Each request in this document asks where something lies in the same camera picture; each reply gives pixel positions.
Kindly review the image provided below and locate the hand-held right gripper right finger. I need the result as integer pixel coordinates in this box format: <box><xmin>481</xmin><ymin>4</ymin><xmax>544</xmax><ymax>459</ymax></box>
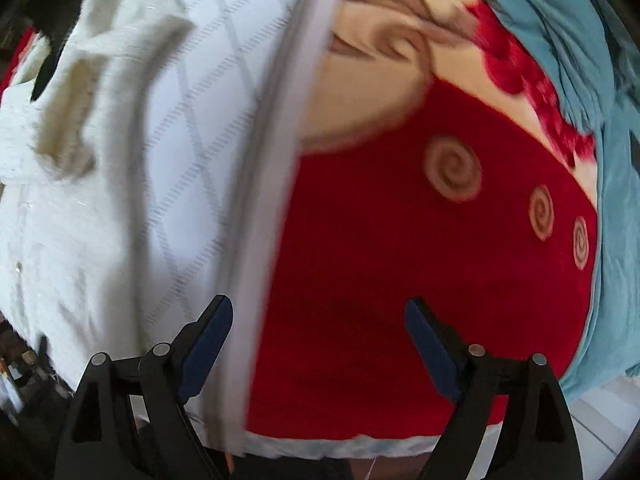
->
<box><xmin>404</xmin><ymin>297</ymin><xmax>586</xmax><ymax>480</ymax></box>

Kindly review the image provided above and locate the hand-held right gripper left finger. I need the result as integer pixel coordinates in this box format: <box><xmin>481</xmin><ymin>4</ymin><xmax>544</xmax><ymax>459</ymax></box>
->
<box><xmin>50</xmin><ymin>294</ymin><xmax>234</xmax><ymax>480</ymax></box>

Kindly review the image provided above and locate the cream knitted sweater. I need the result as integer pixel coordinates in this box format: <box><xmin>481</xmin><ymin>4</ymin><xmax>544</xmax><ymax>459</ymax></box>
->
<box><xmin>0</xmin><ymin>0</ymin><xmax>196</xmax><ymax>386</ymax></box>

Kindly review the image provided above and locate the red printed blanket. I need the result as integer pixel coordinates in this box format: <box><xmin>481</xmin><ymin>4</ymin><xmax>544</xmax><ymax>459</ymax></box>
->
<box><xmin>242</xmin><ymin>0</ymin><xmax>601</xmax><ymax>448</ymax></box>

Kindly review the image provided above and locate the white quilted mattress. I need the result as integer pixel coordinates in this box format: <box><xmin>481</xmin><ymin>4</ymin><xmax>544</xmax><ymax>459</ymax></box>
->
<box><xmin>65</xmin><ymin>0</ymin><xmax>358</xmax><ymax>461</ymax></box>

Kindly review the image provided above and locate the light blue blanket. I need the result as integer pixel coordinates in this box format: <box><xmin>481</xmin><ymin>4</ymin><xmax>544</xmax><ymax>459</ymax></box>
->
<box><xmin>445</xmin><ymin>0</ymin><xmax>640</xmax><ymax>401</ymax></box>

